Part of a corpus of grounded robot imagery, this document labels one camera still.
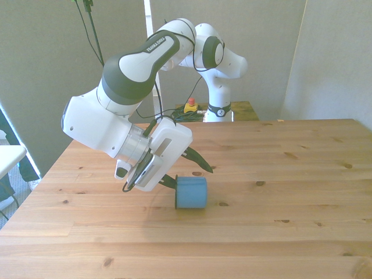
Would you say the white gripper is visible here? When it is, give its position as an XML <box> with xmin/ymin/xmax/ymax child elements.
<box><xmin>134</xmin><ymin>117</ymin><xmax>214</xmax><ymax>192</ymax></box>

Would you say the blue enamel mug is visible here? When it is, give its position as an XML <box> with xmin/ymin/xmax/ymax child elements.
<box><xmin>174</xmin><ymin>175</ymin><xmax>208</xmax><ymax>210</ymax></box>

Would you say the yellow emergency stop button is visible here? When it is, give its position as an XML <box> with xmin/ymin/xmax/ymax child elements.
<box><xmin>184</xmin><ymin>98</ymin><xmax>200</xmax><ymax>114</ymax></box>

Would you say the white side table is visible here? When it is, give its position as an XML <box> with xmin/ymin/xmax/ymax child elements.
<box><xmin>0</xmin><ymin>144</ymin><xmax>28</xmax><ymax>180</ymax></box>

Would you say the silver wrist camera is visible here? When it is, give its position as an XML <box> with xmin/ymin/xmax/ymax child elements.
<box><xmin>125</xmin><ymin>153</ymin><xmax>164</xmax><ymax>191</ymax></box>

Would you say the green cable bundle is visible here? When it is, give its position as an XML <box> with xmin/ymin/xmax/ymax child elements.
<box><xmin>170</xmin><ymin>108</ymin><xmax>204</xmax><ymax>123</ymax></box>

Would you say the black emergency stop cable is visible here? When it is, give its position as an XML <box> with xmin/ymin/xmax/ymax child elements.
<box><xmin>188</xmin><ymin>76</ymin><xmax>204</xmax><ymax>101</ymax></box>

